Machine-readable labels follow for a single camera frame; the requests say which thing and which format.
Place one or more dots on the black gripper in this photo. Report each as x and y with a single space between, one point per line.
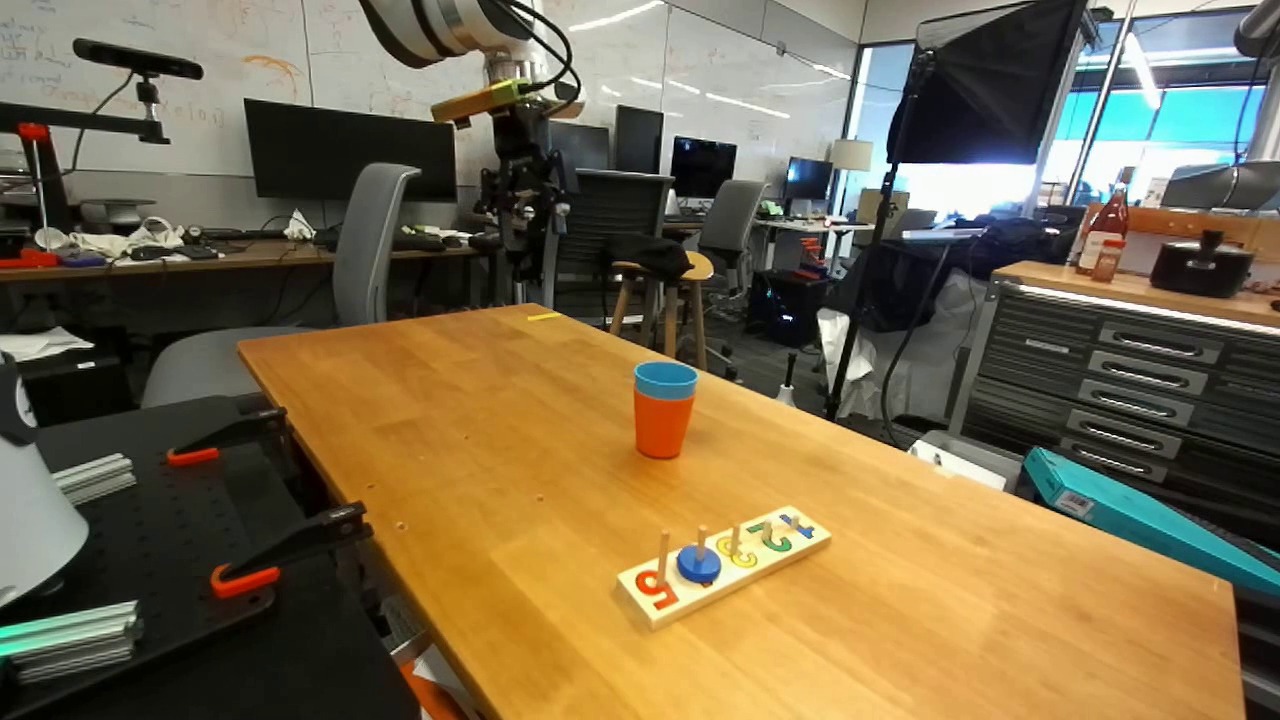
529 159

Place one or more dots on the blue plastic cup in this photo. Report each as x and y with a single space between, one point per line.
664 377

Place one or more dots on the orange plastic cup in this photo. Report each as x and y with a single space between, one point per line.
661 430

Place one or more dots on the small black monitor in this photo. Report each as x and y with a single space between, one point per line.
637 137
703 167

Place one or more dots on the wooden stool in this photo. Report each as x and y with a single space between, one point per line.
664 281

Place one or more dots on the grey office chair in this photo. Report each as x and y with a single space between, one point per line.
370 244

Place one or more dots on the large black monitor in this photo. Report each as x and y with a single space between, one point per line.
349 150

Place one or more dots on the grey swivel chair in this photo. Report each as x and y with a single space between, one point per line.
731 221

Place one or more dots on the wooden desk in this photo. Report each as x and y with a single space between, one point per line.
162 266

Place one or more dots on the wooden number puzzle board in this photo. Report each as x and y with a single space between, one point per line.
766 555

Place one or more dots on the black softbox light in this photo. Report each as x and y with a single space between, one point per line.
986 85

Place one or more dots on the white box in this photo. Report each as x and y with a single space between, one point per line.
960 462

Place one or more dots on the aluminium extrusion bar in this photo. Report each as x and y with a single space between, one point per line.
66 639
96 477

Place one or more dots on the black side board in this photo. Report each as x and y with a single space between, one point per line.
173 602

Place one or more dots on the red and white bottle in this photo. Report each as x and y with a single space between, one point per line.
1103 240

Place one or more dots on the white lamp shade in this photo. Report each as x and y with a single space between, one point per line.
29 525

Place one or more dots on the grey drawer cabinet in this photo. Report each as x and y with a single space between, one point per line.
1132 380

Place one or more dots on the black pot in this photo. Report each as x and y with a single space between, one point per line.
1200 266

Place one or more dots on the teal long case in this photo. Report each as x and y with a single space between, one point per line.
1145 521

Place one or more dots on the tan wrist camera mount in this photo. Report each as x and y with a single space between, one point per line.
472 103

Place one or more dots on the black camera on stand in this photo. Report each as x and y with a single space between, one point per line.
134 57

